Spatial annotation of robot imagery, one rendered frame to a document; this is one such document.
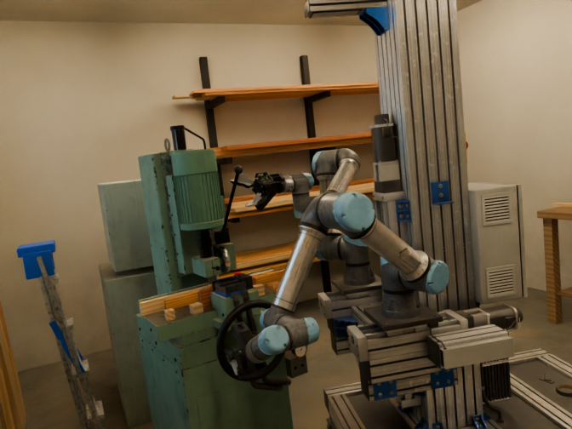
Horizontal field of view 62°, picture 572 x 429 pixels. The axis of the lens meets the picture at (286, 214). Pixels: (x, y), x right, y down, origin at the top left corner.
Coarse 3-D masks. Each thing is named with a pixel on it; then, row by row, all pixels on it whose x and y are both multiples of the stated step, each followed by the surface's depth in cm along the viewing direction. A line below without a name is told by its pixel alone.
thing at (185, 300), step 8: (272, 272) 212; (280, 272) 213; (256, 280) 207; (264, 280) 209; (272, 280) 211; (184, 296) 189; (192, 296) 191; (168, 304) 186; (176, 304) 188; (184, 304) 189
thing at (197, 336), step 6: (204, 330) 178; (210, 330) 179; (216, 330) 180; (180, 336) 174; (186, 336) 174; (192, 336) 175; (198, 336) 177; (204, 336) 178; (210, 336) 179; (180, 342) 176; (186, 342) 174; (192, 342) 175
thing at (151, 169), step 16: (144, 160) 209; (160, 160) 201; (144, 176) 213; (160, 176) 202; (144, 192) 217; (160, 192) 202; (160, 208) 202; (160, 224) 204; (160, 240) 208; (160, 256) 210; (160, 272) 214; (176, 272) 207; (160, 288) 219; (176, 288) 207
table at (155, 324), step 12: (264, 288) 203; (156, 312) 185; (180, 312) 181; (204, 312) 178; (144, 324) 182; (156, 324) 170; (168, 324) 170; (180, 324) 173; (192, 324) 175; (204, 324) 178; (216, 324) 176; (156, 336) 170; (168, 336) 170
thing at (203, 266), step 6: (192, 258) 199; (198, 258) 196; (204, 258) 195; (210, 258) 193; (216, 258) 192; (192, 264) 200; (198, 264) 194; (204, 264) 189; (210, 264) 191; (216, 264) 192; (198, 270) 195; (204, 270) 190; (210, 270) 191; (204, 276) 190; (210, 276) 191
